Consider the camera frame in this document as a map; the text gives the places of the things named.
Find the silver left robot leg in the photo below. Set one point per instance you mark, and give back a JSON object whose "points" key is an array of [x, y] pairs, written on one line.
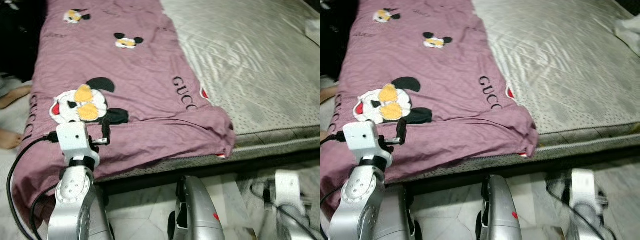
{"points": [[400, 215], [106, 220]]}

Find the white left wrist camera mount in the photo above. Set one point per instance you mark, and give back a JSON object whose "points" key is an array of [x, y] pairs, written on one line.
{"points": [[362, 141], [75, 142]]}

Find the person bare foot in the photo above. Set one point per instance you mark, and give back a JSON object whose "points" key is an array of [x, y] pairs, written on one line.
{"points": [[15, 97], [329, 95], [10, 140]]}

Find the silver robot leg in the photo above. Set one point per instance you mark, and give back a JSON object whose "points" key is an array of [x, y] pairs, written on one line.
{"points": [[400, 215], [106, 220], [200, 215], [500, 215]]}

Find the purple cartoon print blanket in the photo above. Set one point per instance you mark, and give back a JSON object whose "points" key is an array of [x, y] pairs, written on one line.
{"points": [[140, 65], [450, 65]]}

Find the white quilted mattress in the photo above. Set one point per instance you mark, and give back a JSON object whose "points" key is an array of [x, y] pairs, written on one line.
{"points": [[560, 65], [250, 60]]}

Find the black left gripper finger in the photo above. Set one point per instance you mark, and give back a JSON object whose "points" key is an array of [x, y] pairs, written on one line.
{"points": [[402, 132], [106, 132]]}

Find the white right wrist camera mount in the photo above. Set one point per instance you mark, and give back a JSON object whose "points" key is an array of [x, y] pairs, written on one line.
{"points": [[583, 184], [287, 185]]}

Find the dark bed frame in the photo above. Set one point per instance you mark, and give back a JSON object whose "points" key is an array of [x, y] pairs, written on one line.
{"points": [[500, 172], [200, 172]]}

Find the silver right robot leg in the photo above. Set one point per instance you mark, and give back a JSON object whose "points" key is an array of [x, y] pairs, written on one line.
{"points": [[500, 215], [200, 215]]}

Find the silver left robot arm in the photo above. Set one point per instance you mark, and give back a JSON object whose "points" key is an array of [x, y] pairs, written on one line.
{"points": [[357, 200], [75, 200]]}

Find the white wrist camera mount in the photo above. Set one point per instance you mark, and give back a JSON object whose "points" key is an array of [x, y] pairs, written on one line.
{"points": [[287, 185], [583, 184], [362, 141], [75, 142]]}

